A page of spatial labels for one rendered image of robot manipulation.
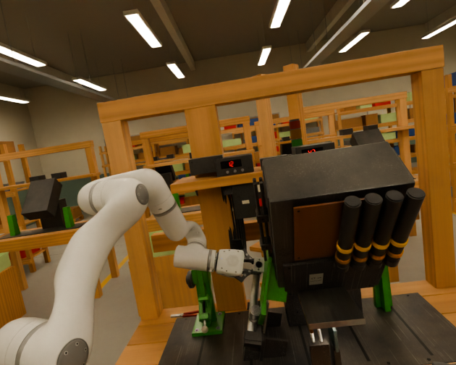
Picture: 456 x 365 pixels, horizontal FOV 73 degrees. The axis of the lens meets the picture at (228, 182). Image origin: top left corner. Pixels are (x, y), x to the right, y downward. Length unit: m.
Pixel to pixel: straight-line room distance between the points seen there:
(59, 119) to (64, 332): 12.09
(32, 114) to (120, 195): 12.42
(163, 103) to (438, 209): 1.30
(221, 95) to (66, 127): 11.35
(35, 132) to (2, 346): 12.43
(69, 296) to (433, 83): 1.51
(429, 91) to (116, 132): 1.37
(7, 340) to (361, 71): 1.45
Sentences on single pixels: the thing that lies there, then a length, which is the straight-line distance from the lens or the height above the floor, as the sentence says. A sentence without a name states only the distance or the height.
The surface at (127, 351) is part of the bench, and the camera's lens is 1.54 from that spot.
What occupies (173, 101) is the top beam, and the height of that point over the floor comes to 1.89.
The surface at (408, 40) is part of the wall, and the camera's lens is 13.04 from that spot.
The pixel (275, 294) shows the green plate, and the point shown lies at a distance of 1.16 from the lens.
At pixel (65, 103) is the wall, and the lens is 12.64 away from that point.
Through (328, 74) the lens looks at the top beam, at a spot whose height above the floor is 1.90.
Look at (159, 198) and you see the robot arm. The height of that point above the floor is 1.53.
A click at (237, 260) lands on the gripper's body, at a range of 1.21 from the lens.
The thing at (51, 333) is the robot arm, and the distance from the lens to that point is 0.75.
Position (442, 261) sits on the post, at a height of 1.01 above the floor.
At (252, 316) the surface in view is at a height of 1.06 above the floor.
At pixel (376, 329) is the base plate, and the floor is 0.90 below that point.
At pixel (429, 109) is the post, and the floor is 1.69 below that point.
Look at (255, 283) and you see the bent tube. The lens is 1.30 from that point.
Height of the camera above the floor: 1.68
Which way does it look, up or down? 7 degrees down
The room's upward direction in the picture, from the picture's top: 9 degrees counter-clockwise
